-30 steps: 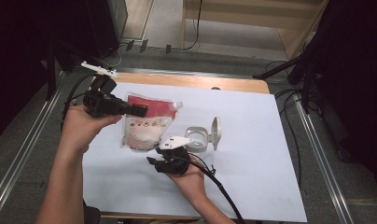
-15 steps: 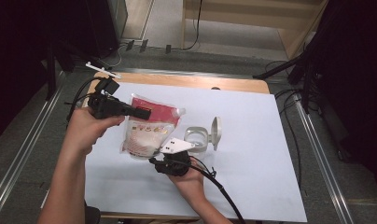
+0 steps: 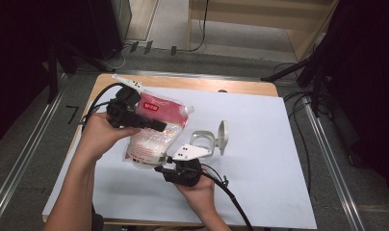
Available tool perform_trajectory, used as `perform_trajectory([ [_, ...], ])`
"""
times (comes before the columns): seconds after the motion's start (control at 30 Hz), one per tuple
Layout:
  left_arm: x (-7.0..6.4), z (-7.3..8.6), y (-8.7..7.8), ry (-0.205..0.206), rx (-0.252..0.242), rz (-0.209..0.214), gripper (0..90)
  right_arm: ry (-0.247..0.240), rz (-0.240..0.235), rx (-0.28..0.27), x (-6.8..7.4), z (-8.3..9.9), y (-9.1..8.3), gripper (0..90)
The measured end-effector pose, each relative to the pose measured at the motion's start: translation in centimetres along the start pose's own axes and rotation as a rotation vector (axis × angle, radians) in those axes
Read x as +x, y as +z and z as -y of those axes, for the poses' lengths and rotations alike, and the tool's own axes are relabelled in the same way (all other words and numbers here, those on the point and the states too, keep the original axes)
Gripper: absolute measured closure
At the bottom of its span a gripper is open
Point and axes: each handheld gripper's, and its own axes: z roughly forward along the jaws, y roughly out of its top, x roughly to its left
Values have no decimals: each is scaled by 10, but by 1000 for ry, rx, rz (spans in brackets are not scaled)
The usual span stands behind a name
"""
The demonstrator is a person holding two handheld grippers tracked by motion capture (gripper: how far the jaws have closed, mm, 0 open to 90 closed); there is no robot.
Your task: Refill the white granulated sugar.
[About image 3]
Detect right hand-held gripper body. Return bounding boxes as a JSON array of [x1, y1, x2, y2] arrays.
[[165, 143, 214, 188]]

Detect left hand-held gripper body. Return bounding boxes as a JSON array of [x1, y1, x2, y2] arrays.
[[105, 73, 144, 129]]

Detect red and white refill pouch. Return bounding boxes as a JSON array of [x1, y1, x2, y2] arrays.
[[122, 90, 195, 170]]

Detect clear container with flip lid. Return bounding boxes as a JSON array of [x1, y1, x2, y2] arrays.
[[189, 119, 230, 162]]

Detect person's right hand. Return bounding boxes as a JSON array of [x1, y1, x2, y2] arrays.
[[174, 174, 217, 221]]

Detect person's left hand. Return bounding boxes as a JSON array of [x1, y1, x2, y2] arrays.
[[77, 112, 142, 163]]

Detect wooden table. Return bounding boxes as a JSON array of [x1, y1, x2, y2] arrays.
[[41, 72, 280, 227]]

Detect black metal stand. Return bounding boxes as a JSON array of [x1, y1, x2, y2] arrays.
[[47, 41, 115, 104]]

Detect black computer tower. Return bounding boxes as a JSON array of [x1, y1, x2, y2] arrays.
[[88, 0, 133, 61]]

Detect black curtain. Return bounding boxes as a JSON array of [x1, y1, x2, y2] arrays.
[[0, 0, 97, 148], [324, 0, 389, 206]]

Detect light wooden shelf unit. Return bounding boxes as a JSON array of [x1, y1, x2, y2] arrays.
[[186, 0, 340, 62]]

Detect black tripod stand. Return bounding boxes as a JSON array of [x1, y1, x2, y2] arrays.
[[260, 41, 345, 118]]

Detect left hand-held gripper black cable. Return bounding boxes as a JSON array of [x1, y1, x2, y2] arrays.
[[81, 82, 126, 131]]

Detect hand-held gripper black cable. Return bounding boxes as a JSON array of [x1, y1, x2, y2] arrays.
[[200, 163, 255, 231], [81, 82, 126, 131]]

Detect right hand-held gripper black cable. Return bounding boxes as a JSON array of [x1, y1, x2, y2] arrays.
[[200, 163, 255, 231]]

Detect white floor cable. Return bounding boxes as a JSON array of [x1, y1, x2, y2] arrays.
[[100, 46, 128, 72]]

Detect metal floor rail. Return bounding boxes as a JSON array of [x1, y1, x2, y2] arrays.
[[0, 74, 68, 225], [302, 95, 366, 231]]

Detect black hanging cable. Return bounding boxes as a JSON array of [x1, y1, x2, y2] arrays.
[[186, 0, 210, 53]]

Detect black floor cables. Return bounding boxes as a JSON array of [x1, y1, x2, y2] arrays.
[[272, 62, 313, 196]]

